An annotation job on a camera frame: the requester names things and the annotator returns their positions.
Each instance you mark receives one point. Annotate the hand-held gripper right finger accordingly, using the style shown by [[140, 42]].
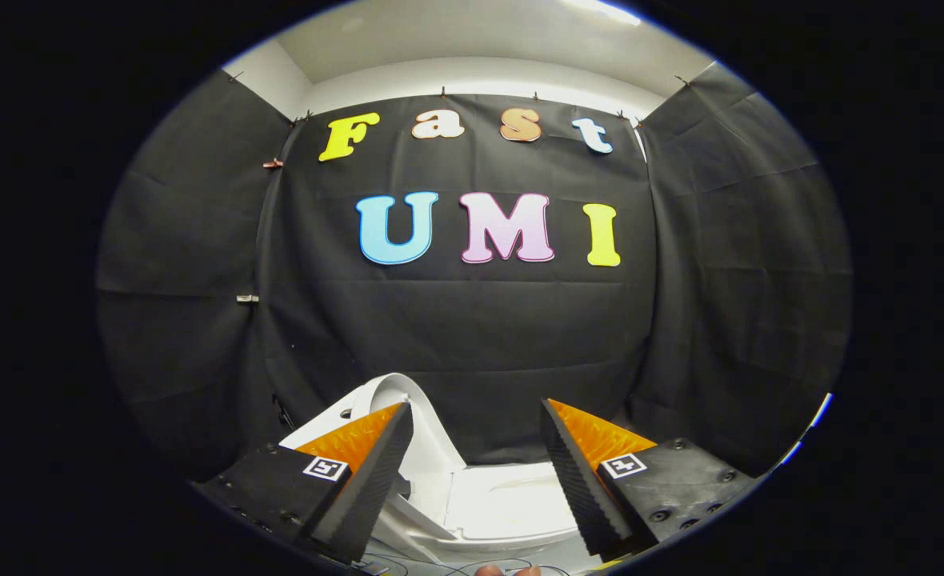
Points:
[[576, 484]]

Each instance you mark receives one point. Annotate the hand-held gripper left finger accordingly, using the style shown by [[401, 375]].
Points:
[[376, 476]]

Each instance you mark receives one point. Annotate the white toilet bowl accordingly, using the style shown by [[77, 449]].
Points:
[[408, 534]]

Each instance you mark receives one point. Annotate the white toilet tank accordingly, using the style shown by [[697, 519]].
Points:
[[312, 430]]

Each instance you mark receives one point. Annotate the black backdrop cloth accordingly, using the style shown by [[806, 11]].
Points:
[[472, 336]]

